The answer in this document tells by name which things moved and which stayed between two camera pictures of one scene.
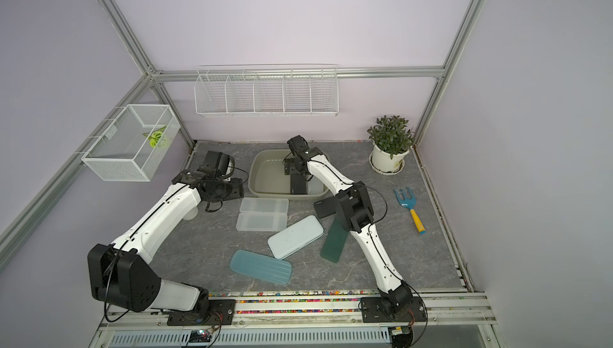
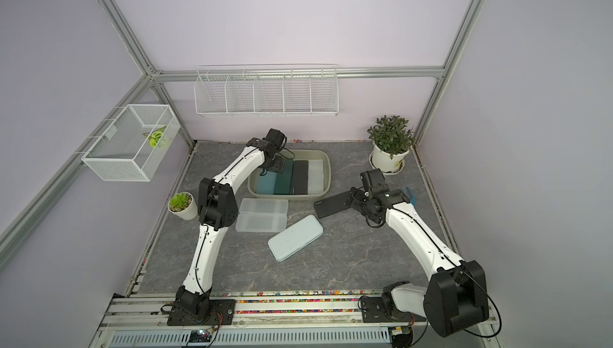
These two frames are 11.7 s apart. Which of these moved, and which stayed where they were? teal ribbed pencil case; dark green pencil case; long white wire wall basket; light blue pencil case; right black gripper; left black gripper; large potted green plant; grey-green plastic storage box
Moved: left black gripper; right black gripper; teal ribbed pencil case; dark green pencil case
Stayed: light blue pencil case; long white wire wall basket; large potted green plant; grey-green plastic storage box
